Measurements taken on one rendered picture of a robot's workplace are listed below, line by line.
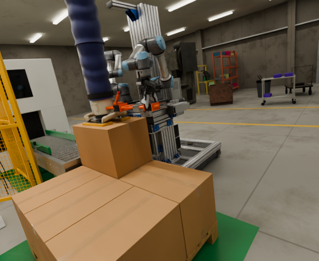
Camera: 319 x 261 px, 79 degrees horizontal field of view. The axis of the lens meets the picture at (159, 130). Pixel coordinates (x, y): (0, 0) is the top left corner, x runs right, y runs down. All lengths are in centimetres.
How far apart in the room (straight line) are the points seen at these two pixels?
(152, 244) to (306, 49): 1194
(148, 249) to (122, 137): 82
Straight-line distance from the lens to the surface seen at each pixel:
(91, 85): 173
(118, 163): 157
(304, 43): 1246
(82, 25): 177
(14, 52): 1237
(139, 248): 106
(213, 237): 171
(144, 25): 233
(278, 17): 1278
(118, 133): 153
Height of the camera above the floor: 123
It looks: 14 degrees down
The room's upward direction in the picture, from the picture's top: 9 degrees counter-clockwise
